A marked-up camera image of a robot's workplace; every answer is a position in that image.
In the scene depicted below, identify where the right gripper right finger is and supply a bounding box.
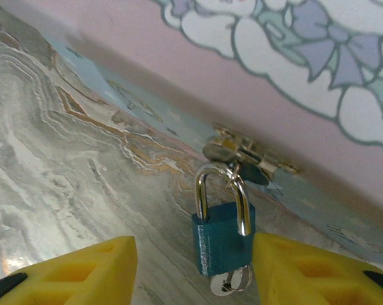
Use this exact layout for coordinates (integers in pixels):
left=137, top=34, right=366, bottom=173
left=252, top=231, right=383, bottom=305

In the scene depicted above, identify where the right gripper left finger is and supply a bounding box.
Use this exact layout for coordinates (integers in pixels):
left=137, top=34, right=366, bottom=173
left=0, top=234, right=138, bottom=305

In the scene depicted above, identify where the small silver key with ring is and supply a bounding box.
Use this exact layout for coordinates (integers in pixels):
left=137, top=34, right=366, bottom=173
left=210, top=265, right=254, bottom=297

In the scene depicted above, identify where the small teal padlock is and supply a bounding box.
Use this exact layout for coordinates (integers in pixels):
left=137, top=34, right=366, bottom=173
left=191, top=163, right=257, bottom=278

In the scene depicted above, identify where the light blue printed pouch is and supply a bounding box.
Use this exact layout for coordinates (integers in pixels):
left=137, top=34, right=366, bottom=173
left=0, top=0, right=383, bottom=269

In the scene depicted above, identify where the brass hasp latch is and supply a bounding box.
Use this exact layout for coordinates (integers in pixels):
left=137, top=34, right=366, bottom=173
left=203, top=123, right=302, bottom=187

